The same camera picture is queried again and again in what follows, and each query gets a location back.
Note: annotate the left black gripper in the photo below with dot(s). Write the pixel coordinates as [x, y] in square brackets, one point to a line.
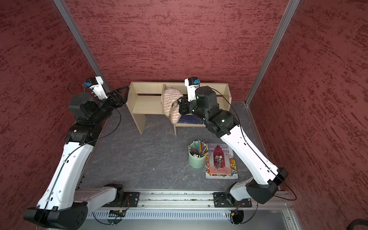
[114, 97]

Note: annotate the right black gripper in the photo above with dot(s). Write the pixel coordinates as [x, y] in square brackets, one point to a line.
[184, 102]

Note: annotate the pink striped knitted cloth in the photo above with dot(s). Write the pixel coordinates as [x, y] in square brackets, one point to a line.
[171, 105]

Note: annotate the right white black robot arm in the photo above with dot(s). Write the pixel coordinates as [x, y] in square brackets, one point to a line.
[266, 177]

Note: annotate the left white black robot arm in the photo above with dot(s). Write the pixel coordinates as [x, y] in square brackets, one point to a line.
[62, 206]

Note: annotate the light wooden bookshelf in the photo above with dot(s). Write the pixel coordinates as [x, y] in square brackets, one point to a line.
[146, 98]

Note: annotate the dark blue book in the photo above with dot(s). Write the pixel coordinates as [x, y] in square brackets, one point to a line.
[190, 119]

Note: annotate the mint green pencil cup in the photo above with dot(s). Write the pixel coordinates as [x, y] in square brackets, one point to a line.
[196, 162]

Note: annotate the bundle of coloured pencils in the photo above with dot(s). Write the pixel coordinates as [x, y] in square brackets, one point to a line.
[198, 149]

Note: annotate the colourful picture book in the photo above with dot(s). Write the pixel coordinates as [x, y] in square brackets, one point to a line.
[220, 162]

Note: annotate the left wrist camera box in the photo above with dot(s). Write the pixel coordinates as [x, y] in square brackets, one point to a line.
[96, 85]

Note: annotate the left corner aluminium post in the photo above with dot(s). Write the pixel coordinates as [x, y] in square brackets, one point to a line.
[68, 18]

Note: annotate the corner aluminium post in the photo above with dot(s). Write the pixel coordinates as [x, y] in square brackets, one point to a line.
[282, 27]
[68, 18]

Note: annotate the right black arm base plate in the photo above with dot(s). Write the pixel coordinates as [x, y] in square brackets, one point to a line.
[224, 200]

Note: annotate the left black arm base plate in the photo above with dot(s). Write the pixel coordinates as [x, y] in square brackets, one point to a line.
[128, 200]

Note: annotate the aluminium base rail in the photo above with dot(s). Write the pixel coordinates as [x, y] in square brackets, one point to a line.
[170, 199]

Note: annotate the right corner aluminium post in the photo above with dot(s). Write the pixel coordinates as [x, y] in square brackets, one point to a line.
[282, 27]

